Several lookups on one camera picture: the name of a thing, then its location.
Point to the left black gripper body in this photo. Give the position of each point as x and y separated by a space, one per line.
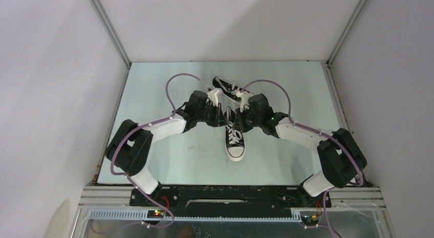
209 114

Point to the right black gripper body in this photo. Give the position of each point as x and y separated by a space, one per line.
247 120

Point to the black canvas sneaker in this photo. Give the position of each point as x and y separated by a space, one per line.
230 89
234 140

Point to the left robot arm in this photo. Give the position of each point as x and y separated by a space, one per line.
130 146

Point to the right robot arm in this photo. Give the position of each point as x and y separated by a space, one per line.
340 157

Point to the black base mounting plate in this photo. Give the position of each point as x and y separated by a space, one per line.
276 201

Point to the left controller board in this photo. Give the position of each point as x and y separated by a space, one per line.
155 214

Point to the controller board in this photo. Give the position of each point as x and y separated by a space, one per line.
155 214
310 220

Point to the right controller board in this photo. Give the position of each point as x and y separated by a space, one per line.
310 220

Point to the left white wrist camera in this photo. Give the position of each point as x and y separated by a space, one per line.
213 96

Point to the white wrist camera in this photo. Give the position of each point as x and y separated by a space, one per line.
244 96
213 96

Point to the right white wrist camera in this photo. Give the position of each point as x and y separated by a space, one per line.
244 96

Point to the aluminium frame rail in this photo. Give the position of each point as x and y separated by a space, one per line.
357 199

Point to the grey slotted cable duct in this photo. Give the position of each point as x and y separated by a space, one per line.
140 215

